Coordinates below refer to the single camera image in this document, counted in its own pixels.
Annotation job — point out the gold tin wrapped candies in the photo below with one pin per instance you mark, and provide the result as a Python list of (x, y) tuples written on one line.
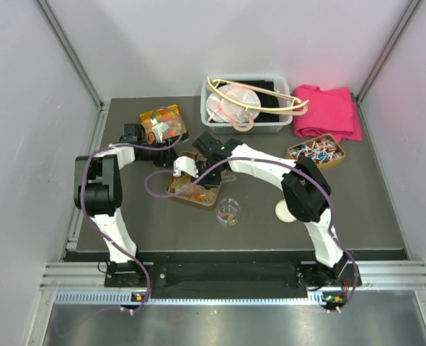
[(324, 151)]

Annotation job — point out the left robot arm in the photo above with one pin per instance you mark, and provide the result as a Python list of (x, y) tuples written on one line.
[(98, 193)]

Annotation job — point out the gold tin pastel gummies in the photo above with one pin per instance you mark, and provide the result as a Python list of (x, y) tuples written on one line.
[(197, 196)]

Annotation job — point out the pink cloth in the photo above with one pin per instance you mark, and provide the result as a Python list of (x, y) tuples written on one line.
[(331, 111)]

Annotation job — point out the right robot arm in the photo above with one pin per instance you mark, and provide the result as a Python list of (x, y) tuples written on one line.
[(305, 190)]

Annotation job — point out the clear round container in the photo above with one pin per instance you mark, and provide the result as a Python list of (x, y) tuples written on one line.
[(228, 212)]

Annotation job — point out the black cloth in basket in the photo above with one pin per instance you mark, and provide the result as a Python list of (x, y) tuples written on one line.
[(266, 100)]

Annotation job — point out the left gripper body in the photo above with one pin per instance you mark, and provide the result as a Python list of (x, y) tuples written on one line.
[(157, 156)]

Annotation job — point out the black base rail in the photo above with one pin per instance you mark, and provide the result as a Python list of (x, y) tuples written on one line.
[(250, 274)]

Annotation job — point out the white round lid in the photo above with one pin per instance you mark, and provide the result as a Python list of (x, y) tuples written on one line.
[(282, 212)]

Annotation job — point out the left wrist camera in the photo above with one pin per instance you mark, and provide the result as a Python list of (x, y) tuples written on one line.
[(160, 130)]

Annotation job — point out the gold tin colourful gummies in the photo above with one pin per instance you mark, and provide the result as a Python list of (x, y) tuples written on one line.
[(171, 115)]

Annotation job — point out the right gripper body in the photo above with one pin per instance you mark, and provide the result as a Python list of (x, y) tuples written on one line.
[(213, 179)]

